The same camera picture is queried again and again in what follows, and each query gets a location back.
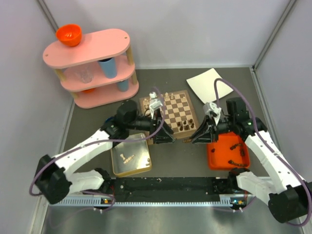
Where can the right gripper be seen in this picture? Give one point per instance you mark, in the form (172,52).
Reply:
(207,132)

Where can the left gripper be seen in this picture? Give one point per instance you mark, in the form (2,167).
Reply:
(163,136)

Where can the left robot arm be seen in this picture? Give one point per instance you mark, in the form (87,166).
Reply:
(56,177)

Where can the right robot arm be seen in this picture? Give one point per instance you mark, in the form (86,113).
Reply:
(288,195)

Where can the wooden chess board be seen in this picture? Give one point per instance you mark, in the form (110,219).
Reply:
(178,111)

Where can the orange plastic tray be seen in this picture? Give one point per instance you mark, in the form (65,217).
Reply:
(227,153)

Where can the dark piece in tin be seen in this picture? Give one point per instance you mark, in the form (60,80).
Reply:
(148,162)

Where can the square metal tin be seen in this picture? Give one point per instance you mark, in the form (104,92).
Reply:
(138,163)

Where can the light piece lying in tin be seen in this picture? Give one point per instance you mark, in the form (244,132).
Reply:
(129,159)

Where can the white square plate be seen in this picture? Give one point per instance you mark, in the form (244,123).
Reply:
(203,86)

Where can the small blue cup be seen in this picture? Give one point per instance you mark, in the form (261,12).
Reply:
(123,86)

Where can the orange bowl under shelf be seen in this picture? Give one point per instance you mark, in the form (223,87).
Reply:
(88,91)

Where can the tall blue cup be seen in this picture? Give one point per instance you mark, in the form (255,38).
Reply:
(108,66)

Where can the pink three-tier shelf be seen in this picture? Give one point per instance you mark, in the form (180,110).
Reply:
(95,46)

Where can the clear drinking glass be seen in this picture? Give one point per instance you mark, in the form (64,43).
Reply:
(84,73)

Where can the orange bowl on shelf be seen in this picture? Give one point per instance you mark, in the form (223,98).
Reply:
(69,35)

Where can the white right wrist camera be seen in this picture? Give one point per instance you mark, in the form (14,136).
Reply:
(212,110)

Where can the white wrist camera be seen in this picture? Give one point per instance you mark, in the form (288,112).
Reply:
(154,104)
(212,110)

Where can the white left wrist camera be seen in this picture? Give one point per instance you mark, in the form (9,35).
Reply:
(154,104)

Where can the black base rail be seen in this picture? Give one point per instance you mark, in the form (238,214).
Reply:
(170,189)

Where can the white cable duct strip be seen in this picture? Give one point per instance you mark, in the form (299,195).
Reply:
(98,201)

